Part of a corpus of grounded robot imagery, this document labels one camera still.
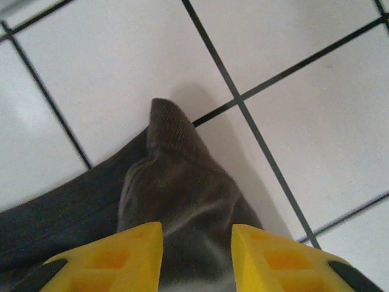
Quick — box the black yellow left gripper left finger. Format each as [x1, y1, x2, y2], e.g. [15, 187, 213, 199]
[18, 221, 165, 292]

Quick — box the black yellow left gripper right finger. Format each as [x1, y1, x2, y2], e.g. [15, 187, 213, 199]
[230, 223, 385, 292]

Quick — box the dark grey t-shirt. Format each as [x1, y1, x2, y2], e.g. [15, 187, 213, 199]
[0, 97, 265, 292]

